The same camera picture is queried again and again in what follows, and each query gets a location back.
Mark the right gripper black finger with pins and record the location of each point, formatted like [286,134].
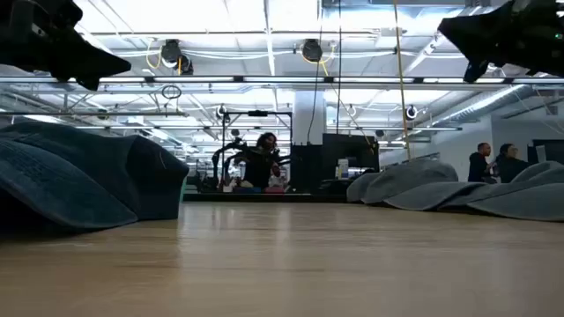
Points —
[475,70]
[484,33]

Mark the distant black robot arms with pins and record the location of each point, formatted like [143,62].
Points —
[218,158]

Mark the black monitor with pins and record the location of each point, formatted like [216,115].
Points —
[350,152]

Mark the white bottle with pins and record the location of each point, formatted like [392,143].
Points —
[342,169]

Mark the white square pillar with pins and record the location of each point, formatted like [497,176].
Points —
[308,114]

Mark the black cabinet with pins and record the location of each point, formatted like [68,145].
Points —
[306,169]

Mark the silver ventilation duct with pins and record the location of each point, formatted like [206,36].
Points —
[480,105]

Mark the distant black rig frame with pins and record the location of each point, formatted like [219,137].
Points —
[257,113]

